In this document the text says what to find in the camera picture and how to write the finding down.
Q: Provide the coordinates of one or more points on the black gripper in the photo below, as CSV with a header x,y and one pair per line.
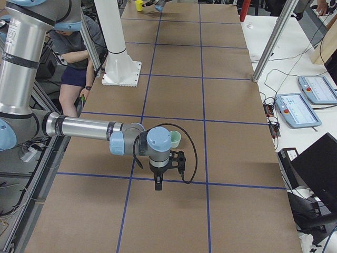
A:
x,y
158,171

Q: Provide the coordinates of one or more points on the yellow plastic cup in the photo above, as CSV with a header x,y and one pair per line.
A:
x,y
139,5

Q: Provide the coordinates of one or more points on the green plastic cup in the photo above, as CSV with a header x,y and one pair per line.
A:
x,y
175,138

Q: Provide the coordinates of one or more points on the orange circuit board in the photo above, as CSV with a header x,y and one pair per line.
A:
x,y
269,109

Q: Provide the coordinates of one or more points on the seated person grey shirt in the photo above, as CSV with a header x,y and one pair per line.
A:
x,y
78,77

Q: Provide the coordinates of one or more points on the near blue teach pendant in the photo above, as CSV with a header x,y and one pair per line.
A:
x,y
296,111

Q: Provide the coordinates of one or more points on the blue teach pendant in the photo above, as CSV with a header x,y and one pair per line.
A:
x,y
318,90
296,111

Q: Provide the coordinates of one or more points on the far blue teach pendant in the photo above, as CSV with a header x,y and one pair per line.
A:
x,y
318,90

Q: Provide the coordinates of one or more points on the red cylinder object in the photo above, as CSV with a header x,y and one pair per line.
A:
x,y
244,9

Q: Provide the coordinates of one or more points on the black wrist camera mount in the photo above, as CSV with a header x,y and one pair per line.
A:
x,y
177,161

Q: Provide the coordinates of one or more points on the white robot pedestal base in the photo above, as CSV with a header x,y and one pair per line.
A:
x,y
120,69

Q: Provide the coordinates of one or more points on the aluminium frame post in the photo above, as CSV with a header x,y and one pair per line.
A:
x,y
280,25

